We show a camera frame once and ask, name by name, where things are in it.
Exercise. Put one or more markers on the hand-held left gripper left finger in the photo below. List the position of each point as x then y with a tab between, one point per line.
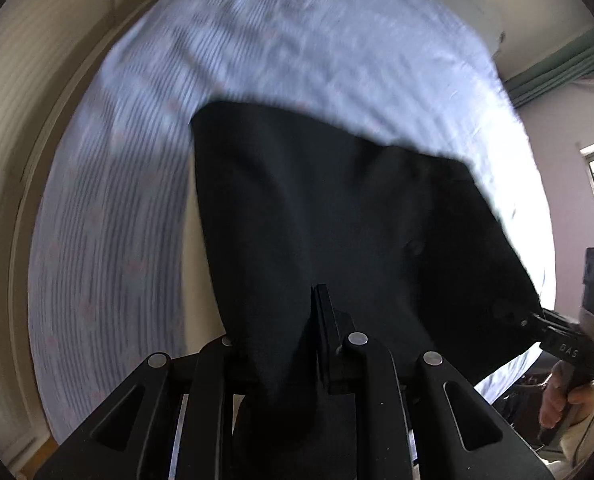
212	375

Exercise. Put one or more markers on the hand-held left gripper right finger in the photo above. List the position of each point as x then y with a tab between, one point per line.
329	330

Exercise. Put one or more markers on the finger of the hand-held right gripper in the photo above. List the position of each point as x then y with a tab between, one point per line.
552	322

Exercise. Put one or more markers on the black pants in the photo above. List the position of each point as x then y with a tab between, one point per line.
327	200

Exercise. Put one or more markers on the person's right forearm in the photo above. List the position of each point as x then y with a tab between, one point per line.
587	440

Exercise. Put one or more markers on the person's right hand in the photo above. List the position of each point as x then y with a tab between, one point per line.
552	400

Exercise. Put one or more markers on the dark cloth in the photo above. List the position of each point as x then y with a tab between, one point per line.
524	400

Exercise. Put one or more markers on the green curtain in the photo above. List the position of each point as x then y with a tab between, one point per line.
567	67

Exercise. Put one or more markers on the bed with light blue sheet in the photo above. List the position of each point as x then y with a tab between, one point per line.
277	35

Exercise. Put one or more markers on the white pillow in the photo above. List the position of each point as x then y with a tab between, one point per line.
457	5

